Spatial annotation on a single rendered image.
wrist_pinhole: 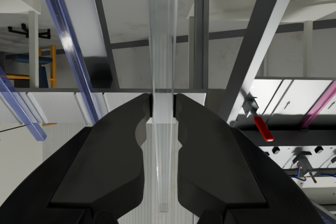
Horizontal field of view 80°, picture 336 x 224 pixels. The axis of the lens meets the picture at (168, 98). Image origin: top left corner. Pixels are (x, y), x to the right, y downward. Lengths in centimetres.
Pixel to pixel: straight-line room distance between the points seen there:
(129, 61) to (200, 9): 354
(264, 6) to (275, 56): 313
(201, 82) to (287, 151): 31
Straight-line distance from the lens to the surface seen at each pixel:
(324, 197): 89
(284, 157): 62
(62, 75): 542
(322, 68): 357
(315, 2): 116
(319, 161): 71
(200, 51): 67
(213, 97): 81
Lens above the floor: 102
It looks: 2 degrees up
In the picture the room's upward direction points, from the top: 180 degrees counter-clockwise
